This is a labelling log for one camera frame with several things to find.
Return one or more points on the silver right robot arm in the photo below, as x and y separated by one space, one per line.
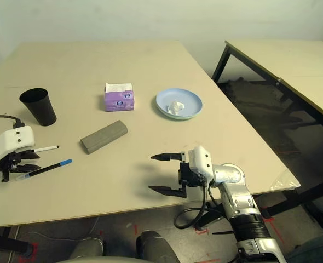
241 202

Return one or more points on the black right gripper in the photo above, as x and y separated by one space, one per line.
190 175

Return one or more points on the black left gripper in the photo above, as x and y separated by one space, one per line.
9 164

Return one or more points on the white tissue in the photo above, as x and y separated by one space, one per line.
175 107

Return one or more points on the grey robot leg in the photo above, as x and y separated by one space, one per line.
156 246
89 248

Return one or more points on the grey robot right leg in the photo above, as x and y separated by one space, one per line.
156 246

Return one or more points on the clear plastic film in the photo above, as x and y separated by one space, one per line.
286 180

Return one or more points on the black table leg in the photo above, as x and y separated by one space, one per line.
209 217
11 243

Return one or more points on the black plastic cup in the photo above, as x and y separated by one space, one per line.
41 109

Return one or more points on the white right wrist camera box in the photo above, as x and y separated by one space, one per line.
201 161

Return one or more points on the purple tissue pack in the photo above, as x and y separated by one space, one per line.
120 101

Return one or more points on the light blue plate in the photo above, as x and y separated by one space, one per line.
189 101

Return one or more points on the grey glasses case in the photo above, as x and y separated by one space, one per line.
104 137

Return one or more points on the grey robot left leg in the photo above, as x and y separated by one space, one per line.
89 248

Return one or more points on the grey robot torso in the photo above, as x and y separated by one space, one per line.
101 260

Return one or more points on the black zip tie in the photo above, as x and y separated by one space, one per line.
224 233

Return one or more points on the black pen blue cap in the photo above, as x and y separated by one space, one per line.
52 166

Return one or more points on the beige side table black frame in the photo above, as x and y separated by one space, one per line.
301 54

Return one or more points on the white marker pen black cap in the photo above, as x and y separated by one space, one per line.
48 148

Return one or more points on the bystander in blue jeans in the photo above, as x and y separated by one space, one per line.
314 252

